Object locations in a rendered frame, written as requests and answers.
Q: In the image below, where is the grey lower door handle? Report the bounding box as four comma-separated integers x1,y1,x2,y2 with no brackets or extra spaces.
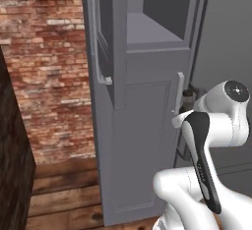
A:
172,72,186,117

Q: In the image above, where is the dark wooden cabinet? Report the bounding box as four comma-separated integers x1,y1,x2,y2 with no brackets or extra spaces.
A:
0,46,36,230

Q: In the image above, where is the grey lower cabinet door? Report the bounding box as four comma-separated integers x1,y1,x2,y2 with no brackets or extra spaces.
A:
90,48,192,227

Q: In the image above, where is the grey cabinet shelf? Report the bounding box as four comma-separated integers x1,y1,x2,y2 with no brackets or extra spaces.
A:
126,12,187,52

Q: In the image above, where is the grey upper door handle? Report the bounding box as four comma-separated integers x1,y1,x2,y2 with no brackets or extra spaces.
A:
91,0,113,86

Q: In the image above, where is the grey door handle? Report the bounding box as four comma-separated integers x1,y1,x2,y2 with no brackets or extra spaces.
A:
91,0,113,86
172,72,186,117

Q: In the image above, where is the tall grey cabinet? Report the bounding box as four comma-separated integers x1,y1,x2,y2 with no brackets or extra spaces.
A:
81,0,213,227

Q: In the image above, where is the brown syrup bottle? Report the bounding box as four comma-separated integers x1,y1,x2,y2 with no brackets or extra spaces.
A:
181,88,199,111

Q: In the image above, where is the grey upper cabinet door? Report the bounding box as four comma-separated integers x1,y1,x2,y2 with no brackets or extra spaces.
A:
81,0,128,111

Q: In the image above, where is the grey cabinet door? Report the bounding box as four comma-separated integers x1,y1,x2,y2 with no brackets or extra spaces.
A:
90,48,192,227
81,0,128,111

